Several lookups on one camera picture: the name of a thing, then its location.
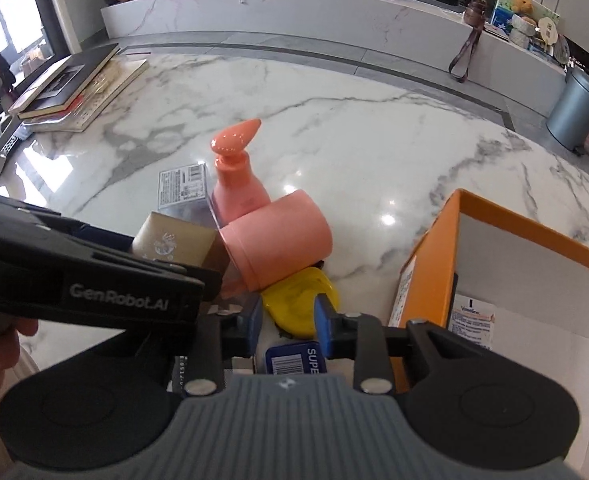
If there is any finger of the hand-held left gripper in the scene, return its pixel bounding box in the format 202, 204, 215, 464
187, 266, 224, 311
77, 222, 139, 258

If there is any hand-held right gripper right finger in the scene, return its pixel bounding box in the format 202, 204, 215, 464
314, 292, 495, 394

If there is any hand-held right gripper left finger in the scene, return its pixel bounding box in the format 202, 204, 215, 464
124, 295, 266, 397

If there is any yellow plastic lid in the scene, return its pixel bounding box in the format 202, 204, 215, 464
261, 267, 340, 339

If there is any blue box with barcode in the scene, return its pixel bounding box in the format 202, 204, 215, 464
265, 341, 328, 377

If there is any gold cardboard box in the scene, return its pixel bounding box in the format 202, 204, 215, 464
131, 211, 231, 272

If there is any pink cylindrical cup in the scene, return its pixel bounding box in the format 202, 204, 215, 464
219, 188, 333, 294

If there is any clear box with barcode label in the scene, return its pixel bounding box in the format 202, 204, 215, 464
156, 162, 216, 222

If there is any pink cone-shaped silicone piece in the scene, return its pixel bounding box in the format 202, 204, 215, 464
210, 117, 274, 223

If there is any orange cardboard box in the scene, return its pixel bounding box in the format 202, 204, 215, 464
386, 188, 589, 397

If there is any white perforated device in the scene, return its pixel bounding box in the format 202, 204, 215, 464
0, 114, 31, 182

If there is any red-edged book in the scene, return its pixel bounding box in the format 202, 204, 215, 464
17, 87, 88, 122

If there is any large cream book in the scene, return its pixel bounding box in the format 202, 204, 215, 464
23, 57, 150, 134

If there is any black hardcover book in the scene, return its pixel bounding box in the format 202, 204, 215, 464
7, 44, 122, 114

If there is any grey pedal trash can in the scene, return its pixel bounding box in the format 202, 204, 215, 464
545, 67, 589, 152

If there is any brown bag with strap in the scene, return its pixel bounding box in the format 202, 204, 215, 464
447, 0, 488, 84

